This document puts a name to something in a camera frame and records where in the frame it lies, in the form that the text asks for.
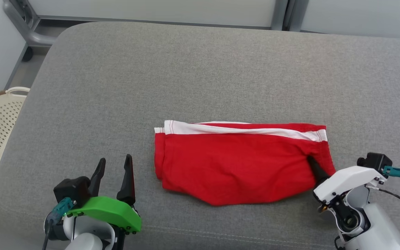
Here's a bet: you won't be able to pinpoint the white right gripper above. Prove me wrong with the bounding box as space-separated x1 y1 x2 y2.
306 156 388 205

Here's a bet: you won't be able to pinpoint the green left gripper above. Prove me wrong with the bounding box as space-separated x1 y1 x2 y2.
66 154 142 233

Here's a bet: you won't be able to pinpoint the red shorts with number print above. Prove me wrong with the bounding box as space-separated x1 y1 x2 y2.
154 120 336 207

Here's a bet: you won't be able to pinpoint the grey fabric sofa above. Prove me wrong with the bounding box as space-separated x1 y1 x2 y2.
0 22 400 250

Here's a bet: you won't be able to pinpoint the black caster wheel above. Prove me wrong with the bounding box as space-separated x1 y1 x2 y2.
21 47 34 63

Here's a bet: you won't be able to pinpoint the teal left camera connector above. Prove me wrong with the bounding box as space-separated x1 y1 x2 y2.
45 197 77 223

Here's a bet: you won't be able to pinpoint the teal camera connector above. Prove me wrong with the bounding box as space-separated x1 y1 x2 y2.
45 197 77 223
382 166 400 180

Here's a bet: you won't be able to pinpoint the teal right camera connector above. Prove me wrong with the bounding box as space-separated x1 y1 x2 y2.
382 166 400 180

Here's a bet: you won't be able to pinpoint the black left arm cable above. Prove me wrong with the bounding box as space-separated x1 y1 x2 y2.
42 219 53 250

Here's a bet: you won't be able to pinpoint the grey partition frame post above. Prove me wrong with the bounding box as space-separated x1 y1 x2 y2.
271 0 308 32
2 0 58 47

